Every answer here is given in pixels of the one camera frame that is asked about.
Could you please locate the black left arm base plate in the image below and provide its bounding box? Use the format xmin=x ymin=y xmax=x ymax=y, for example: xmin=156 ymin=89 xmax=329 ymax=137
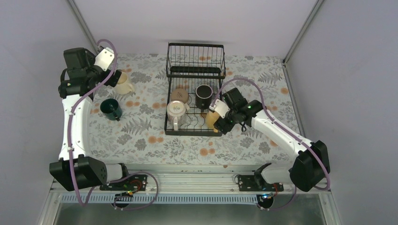
xmin=99 ymin=174 xmax=148 ymax=192

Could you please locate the cream ribbed ceramic mug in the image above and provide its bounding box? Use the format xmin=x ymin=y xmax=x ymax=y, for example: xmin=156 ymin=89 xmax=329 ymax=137
xmin=114 ymin=72 xmax=135 ymax=95

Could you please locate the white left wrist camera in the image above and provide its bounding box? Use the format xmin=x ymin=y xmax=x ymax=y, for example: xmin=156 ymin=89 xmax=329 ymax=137
xmin=94 ymin=47 xmax=115 ymax=71

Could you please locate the black wire dish rack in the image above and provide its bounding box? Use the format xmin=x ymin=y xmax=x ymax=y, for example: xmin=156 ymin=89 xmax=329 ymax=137
xmin=164 ymin=42 xmax=226 ymax=136

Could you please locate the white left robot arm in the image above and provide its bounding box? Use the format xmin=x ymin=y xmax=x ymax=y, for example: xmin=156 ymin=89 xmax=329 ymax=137
xmin=49 ymin=47 xmax=131 ymax=191

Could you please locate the dark green ceramic mug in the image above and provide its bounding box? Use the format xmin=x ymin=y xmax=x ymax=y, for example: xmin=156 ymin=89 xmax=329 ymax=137
xmin=100 ymin=98 xmax=122 ymax=121

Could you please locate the beige and white mug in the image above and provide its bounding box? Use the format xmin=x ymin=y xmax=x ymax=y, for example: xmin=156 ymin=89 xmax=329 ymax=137
xmin=170 ymin=88 xmax=190 ymax=104

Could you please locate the aluminium mounting rail frame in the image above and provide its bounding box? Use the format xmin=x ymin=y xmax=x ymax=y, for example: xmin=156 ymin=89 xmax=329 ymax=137
xmin=54 ymin=0 xmax=330 ymax=209

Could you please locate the black mug white rim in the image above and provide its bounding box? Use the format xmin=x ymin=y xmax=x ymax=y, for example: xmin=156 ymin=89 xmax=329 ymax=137
xmin=195 ymin=84 xmax=213 ymax=112

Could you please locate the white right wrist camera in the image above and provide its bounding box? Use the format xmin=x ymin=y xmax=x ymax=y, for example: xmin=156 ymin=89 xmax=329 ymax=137
xmin=209 ymin=99 xmax=230 ymax=118

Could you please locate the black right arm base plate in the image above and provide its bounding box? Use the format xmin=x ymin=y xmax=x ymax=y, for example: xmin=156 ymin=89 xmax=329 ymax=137
xmin=234 ymin=174 xmax=284 ymax=192

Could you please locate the yellow ceramic mug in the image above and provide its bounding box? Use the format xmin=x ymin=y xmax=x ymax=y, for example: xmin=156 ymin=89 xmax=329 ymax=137
xmin=205 ymin=111 xmax=220 ymax=133

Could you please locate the floral iridescent white mug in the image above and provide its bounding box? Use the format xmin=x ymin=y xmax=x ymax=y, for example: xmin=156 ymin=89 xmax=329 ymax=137
xmin=167 ymin=100 xmax=190 ymax=131

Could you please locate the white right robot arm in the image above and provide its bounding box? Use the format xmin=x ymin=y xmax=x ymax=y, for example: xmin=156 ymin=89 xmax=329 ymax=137
xmin=209 ymin=88 xmax=330 ymax=192

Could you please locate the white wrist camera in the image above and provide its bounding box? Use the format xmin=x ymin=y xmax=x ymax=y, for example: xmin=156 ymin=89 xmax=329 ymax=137
xmin=94 ymin=47 xmax=115 ymax=71
xmin=209 ymin=99 xmax=230 ymax=118

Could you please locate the floral patterned table mat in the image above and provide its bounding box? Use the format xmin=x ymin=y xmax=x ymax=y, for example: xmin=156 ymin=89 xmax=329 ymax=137
xmin=89 ymin=54 xmax=299 ymax=165

